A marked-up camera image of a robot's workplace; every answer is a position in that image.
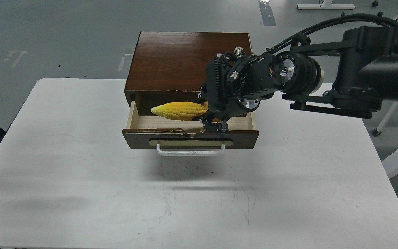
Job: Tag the dark brown wooden cabinet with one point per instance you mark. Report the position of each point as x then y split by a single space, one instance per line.
174 62

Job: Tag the grey floor tape strip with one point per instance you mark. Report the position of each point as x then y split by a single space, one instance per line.
267 16

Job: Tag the wooden drawer with white handle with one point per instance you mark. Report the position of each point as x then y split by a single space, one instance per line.
145 130

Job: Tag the white stand base bar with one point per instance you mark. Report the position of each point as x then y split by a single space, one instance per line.
326 4

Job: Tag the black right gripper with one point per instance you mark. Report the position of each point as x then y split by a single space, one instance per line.
287 72

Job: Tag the yellow corn cob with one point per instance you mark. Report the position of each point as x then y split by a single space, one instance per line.
182 110

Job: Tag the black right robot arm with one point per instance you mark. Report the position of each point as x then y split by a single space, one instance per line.
348 78

